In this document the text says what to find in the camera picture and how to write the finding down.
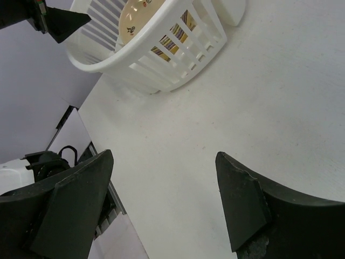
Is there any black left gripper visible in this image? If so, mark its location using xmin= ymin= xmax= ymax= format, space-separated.
xmin=1 ymin=0 xmax=91 ymax=43

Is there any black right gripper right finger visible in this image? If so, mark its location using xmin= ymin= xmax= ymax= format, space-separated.
xmin=215 ymin=152 xmax=344 ymax=258

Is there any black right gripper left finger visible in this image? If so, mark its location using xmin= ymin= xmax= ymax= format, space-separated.
xmin=1 ymin=149 xmax=114 ymax=258

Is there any cream round plate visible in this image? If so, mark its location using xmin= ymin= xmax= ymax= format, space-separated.
xmin=119 ymin=1 xmax=176 ymax=47

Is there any purple square panda plate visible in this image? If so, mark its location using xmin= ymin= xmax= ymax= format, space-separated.
xmin=151 ymin=10 xmax=196 ymax=62

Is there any white plastic basket bin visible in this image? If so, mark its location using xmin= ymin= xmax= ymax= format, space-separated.
xmin=66 ymin=0 xmax=247 ymax=95

